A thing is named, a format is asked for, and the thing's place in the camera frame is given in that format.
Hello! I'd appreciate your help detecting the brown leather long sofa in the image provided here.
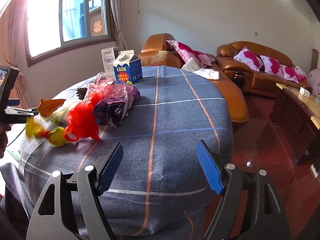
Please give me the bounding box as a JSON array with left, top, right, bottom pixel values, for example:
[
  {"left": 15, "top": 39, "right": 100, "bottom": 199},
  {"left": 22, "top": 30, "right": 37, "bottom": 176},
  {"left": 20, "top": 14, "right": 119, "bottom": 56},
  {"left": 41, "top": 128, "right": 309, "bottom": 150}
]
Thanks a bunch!
[{"left": 215, "top": 41, "right": 311, "bottom": 98}]

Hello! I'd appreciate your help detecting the blue plaid tablecloth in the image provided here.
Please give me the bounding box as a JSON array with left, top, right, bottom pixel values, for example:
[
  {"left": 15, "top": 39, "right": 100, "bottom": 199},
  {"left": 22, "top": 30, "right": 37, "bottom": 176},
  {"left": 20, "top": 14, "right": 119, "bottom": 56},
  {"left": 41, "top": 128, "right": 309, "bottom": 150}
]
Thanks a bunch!
[{"left": 1, "top": 66, "right": 233, "bottom": 239}]

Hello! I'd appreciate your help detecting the orange snack wrapper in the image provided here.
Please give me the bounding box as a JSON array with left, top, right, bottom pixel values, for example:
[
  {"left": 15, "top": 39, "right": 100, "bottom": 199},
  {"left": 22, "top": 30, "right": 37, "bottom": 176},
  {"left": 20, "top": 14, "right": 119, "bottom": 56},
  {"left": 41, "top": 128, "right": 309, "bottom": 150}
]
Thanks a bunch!
[{"left": 36, "top": 99, "right": 65, "bottom": 118}]

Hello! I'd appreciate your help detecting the beige right curtain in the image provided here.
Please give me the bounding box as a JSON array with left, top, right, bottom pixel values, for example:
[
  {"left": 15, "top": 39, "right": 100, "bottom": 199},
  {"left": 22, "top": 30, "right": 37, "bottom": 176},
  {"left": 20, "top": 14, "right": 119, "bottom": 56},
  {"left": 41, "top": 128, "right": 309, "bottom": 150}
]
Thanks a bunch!
[{"left": 110, "top": 0, "right": 127, "bottom": 50}]

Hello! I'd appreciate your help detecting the white tall milk carton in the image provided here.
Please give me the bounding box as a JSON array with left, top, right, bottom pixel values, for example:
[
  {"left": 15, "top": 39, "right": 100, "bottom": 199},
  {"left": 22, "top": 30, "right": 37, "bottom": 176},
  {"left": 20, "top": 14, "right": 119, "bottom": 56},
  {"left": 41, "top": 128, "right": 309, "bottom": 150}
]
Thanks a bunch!
[{"left": 101, "top": 47, "right": 118, "bottom": 79}]

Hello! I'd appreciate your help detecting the pink translucent plastic bag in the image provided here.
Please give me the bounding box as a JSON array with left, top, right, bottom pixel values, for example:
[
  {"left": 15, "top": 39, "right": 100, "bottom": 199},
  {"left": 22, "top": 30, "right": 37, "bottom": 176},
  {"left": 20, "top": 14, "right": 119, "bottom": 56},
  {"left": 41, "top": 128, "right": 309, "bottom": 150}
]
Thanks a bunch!
[{"left": 85, "top": 72, "right": 127, "bottom": 99}]

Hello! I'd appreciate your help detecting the yellow snack wrapper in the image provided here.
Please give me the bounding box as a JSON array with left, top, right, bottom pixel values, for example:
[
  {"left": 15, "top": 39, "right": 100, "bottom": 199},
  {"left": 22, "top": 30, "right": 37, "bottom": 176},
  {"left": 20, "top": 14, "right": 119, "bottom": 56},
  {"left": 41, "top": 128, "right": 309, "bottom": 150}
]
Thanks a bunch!
[{"left": 25, "top": 116, "right": 71, "bottom": 146}]

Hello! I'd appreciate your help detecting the red plastic bag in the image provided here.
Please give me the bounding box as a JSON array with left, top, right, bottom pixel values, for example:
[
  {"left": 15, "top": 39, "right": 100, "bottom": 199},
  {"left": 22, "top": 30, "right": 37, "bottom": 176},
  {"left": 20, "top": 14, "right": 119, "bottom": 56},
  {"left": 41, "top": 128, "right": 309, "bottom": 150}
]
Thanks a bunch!
[{"left": 65, "top": 92, "right": 102, "bottom": 142}]

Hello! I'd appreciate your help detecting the brown leather chaise sofa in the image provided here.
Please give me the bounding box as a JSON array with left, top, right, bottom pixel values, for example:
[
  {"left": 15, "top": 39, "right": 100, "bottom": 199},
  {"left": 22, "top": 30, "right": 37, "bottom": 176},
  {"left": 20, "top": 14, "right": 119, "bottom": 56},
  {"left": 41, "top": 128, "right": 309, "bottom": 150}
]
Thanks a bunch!
[{"left": 138, "top": 32, "right": 250, "bottom": 126}]

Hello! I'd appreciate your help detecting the dark wooden coffee table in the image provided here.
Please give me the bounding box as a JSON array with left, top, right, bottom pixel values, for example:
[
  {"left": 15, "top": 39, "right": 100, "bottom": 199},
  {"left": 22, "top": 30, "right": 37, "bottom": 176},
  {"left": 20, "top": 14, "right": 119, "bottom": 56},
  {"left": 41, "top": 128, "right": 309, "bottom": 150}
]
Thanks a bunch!
[{"left": 270, "top": 83, "right": 319, "bottom": 165}]

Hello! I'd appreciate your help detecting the white folded cloth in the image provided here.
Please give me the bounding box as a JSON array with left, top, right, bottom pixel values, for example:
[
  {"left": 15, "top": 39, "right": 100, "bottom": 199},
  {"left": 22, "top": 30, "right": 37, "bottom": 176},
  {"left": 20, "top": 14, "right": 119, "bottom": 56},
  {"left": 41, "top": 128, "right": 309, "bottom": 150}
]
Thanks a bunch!
[{"left": 182, "top": 58, "right": 220, "bottom": 80}]

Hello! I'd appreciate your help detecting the white small box on table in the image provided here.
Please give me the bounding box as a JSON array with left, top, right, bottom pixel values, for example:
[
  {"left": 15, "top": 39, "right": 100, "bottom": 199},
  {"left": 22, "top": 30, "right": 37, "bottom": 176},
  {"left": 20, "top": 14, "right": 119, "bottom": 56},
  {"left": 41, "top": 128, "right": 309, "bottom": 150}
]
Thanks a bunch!
[{"left": 299, "top": 87, "right": 311, "bottom": 98}]

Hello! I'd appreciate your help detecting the person's left hand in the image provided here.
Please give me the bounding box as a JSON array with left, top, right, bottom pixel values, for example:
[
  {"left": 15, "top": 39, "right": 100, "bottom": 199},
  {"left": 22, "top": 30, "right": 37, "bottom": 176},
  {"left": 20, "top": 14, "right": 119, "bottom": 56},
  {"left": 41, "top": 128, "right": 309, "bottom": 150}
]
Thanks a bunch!
[{"left": 0, "top": 124, "right": 11, "bottom": 159}]

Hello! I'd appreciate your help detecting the window with grey frame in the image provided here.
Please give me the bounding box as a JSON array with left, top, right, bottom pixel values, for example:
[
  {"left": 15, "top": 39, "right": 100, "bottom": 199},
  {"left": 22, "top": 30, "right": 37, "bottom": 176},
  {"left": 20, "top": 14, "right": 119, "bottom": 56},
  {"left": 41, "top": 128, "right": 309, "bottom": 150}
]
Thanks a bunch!
[{"left": 26, "top": 0, "right": 113, "bottom": 60}]

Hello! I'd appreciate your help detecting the pink floral pillow on chaise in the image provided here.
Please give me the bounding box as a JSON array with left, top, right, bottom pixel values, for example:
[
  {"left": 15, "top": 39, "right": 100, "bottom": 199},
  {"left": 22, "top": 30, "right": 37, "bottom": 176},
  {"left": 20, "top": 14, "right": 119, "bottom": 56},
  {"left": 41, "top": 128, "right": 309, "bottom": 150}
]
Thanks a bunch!
[{"left": 167, "top": 40, "right": 215, "bottom": 68}]

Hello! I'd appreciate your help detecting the purple plastic bag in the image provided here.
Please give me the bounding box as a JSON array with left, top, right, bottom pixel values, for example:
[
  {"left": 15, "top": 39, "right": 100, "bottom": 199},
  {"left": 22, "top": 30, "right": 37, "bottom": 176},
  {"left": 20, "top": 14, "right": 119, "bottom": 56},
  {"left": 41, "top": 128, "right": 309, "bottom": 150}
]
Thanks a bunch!
[{"left": 93, "top": 83, "right": 140, "bottom": 127}]

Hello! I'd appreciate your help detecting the blue Look milk carton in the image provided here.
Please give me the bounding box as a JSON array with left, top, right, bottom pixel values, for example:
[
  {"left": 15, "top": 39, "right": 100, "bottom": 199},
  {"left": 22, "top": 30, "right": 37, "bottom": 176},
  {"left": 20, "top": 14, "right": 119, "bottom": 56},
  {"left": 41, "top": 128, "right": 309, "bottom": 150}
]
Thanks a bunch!
[{"left": 113, "top": 50, "right": 143, "bottom": 85}]

